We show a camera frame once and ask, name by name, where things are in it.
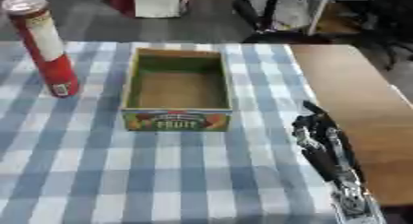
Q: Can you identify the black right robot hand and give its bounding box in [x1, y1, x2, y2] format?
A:
[290, 100, 368, 185]

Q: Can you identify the red and white cylindrical bottle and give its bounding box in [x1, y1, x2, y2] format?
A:
[0, 0, 81, 99]

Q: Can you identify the cardboard box with green inside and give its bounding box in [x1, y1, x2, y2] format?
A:
[119, 47, 236, 133]

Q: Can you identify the red and white bag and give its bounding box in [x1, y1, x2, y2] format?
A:
[103, 0, 191, 19]

